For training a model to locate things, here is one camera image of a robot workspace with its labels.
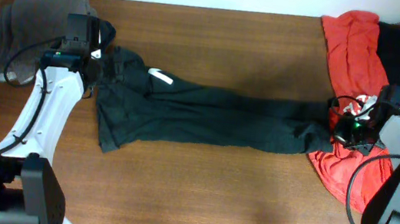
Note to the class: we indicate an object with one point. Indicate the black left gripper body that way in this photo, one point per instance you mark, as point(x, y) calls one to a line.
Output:
point(101, 67)

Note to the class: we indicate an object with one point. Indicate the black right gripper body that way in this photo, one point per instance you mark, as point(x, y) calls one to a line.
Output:
point(350, 132)

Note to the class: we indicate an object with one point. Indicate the dark green t-shirt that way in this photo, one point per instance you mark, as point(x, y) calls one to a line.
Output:
point(137, 102)

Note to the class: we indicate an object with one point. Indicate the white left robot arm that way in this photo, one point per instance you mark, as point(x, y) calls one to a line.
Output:
point(29, 189)

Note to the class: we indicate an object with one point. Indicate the navy blue folded garment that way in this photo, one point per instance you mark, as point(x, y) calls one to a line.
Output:
point(107, 35)

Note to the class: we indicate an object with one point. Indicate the red printed t-shirt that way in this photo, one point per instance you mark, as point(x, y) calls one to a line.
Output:
point(355, 70)

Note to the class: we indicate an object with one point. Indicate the grey folded garment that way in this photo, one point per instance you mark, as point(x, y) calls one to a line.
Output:
point(26, 26)

